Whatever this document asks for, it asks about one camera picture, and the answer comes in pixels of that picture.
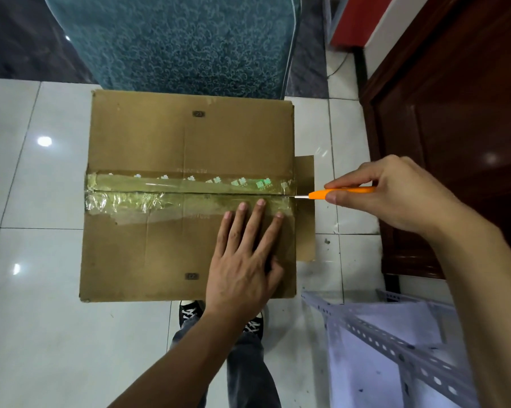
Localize small printed brown carton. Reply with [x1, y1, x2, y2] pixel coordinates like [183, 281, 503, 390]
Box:
[79, 89, 318, 303]

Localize person's left forearm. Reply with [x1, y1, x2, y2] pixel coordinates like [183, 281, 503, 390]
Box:
[109, 308, 256, 408]

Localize person's right hand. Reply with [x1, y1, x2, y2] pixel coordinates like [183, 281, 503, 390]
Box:
[323, 154, 467, 245]

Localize dark wooden door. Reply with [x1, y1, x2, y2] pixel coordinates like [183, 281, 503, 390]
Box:
[360, 0, 511, 281]

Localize white metal shelving rack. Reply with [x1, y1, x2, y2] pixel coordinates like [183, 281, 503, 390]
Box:
[300, 288, 488, 408]

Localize person's grey trouser legs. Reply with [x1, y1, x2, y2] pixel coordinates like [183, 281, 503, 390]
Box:
[170, 314, 282, 408]

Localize person's right forearm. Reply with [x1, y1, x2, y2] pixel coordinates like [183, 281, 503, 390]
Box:
[429, 218, 511, 408]

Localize glass door with metal frame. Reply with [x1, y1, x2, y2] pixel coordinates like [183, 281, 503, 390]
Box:
[322, 0, 352, 49]

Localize teal fabric chair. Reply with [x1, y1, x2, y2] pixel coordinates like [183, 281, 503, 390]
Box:
[43, 0, 301, 100]

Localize orange utility knife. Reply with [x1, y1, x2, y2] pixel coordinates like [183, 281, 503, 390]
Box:
[293, 186, 377, 201]

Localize person's left hand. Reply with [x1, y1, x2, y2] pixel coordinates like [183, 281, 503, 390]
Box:
[204, 198, 286, 325]

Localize black and white sneaker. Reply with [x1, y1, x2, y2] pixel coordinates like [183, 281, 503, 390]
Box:
[179, 300, 204, 328]
[242, 310, 266, 337]

